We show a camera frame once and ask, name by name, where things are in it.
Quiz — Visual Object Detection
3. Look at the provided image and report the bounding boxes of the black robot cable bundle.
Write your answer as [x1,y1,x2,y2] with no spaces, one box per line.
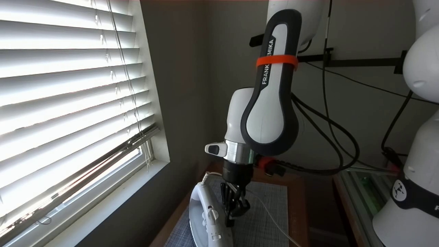
[255,0,361,178]

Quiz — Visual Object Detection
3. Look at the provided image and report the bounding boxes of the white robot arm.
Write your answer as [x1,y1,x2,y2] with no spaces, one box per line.
[204,0,439,247]

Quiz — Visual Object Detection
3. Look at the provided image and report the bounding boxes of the green glass side table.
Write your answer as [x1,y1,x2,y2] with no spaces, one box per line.
[332,168,396,247]

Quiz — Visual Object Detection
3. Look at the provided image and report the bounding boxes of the wooden table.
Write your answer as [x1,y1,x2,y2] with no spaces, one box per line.
[149,165,308,247]

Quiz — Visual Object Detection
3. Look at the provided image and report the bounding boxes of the white window blinds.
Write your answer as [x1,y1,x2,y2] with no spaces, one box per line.
[0,0,155,238]

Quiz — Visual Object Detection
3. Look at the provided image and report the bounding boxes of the black wall camera mount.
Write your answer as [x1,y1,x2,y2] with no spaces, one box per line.
[299,49,407,75]

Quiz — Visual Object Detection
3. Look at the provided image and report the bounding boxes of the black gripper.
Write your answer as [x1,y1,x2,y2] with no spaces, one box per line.
[221,163,254,228]

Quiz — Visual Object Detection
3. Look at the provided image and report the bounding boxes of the white iron power cord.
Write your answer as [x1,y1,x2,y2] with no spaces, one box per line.
[248,194,300,247]

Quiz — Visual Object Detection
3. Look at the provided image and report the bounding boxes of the grey woven ironing mat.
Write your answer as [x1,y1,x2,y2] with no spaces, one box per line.
[163,174,291,247]

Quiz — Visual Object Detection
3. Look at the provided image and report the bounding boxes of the black cable on wall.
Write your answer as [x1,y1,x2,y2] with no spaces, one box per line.
[299,60,422,160]

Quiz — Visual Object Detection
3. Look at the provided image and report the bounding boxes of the white clothes iron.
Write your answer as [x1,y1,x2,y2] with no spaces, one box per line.
[188,176,233,247]

